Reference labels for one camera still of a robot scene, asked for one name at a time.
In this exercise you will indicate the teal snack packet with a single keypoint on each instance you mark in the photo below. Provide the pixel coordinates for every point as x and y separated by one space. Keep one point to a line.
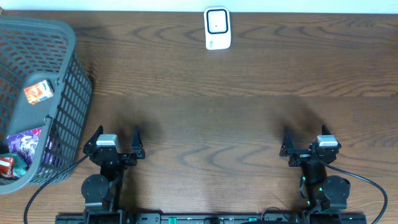
19 168

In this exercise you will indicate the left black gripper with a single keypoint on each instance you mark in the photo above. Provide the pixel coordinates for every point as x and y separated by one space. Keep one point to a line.
123 156

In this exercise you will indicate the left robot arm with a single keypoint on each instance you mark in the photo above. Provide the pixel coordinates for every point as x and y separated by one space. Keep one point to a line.
102 191

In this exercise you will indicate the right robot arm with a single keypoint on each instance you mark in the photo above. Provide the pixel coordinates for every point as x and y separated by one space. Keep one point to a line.
326 194

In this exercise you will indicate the purple snack packet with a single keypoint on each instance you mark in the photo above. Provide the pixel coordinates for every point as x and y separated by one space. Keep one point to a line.
23 145

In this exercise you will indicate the grey plastic mesh basket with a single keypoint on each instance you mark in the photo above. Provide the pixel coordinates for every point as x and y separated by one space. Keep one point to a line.
33 50

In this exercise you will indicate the white barcode scanner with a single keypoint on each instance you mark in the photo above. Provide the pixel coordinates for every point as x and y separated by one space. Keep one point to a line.
217 28

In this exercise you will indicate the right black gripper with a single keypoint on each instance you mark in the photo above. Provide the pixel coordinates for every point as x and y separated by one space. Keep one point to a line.
288 149

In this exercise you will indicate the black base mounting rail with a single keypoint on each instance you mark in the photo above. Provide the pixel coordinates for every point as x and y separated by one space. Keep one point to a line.
156 218

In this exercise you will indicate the orange chocolate wafer bar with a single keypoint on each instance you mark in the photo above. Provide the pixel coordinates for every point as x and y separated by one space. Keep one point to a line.
6 167

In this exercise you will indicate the small orange snack box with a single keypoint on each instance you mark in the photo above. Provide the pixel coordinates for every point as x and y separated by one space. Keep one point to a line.
38 92

